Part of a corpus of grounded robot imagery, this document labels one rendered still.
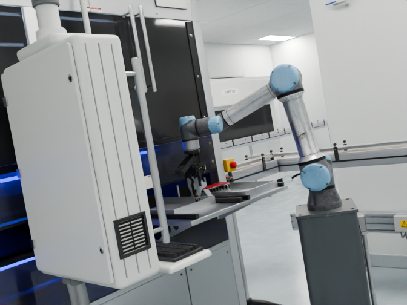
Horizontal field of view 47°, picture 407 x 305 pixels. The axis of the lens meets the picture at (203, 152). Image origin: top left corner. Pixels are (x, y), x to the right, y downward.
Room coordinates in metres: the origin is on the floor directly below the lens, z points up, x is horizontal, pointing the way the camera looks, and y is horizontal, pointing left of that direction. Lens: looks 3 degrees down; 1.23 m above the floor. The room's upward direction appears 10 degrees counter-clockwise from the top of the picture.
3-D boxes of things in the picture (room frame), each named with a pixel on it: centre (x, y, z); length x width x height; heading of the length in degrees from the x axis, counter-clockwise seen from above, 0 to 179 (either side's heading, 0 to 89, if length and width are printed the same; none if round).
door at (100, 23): (2.03, 0.40, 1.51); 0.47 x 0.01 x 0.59; 137
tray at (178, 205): (2.11, 0.20, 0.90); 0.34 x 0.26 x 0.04; 47
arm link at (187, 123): (2.10, 0.05, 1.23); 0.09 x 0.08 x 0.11; 70
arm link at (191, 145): (2.10, 0.05, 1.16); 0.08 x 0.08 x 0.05
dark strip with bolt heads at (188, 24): (2.50, -0.04, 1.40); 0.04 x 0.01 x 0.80; 137
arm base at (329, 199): (2.05, -0.49, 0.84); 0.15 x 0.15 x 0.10
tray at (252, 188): (2.28, -0.12, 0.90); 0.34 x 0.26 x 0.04; 47
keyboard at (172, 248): (1.69, 0.25, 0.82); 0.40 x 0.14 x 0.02; 46
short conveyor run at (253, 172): (2.93, -0.21, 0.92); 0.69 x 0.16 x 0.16; 137
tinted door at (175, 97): (2.37, 0.10, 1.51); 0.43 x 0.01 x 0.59; 137
